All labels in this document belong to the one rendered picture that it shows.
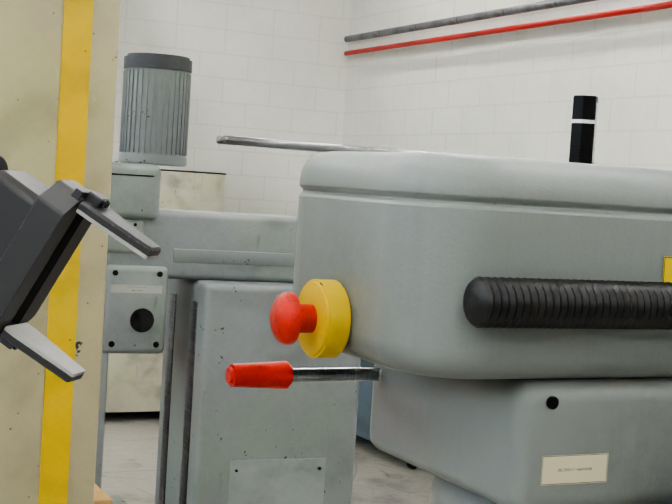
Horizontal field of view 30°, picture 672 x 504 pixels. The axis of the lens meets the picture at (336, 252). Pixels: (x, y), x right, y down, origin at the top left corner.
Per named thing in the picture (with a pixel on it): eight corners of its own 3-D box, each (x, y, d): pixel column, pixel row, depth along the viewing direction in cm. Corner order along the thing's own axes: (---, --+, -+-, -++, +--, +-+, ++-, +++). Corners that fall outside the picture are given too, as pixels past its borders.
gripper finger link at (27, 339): (90, 369, 91) (24, 320, 92) (70, 375, 88) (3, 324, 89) (78, 387, 91) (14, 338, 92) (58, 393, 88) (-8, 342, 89)
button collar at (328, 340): (325, 363, 93) (330, 283, 93) (292, 351, 98) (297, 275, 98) (349, 363, 94) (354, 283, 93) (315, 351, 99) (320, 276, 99)
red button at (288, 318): (283, 348, 92) (287, 294, 92) (262, 340, 96) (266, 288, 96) (324, 348, 94) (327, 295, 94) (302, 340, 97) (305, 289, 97)
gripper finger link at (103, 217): (142, 260, 86) (73, 209, 87) (159, 258, 89) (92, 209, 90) (154, 241, 86) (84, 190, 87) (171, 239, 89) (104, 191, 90)
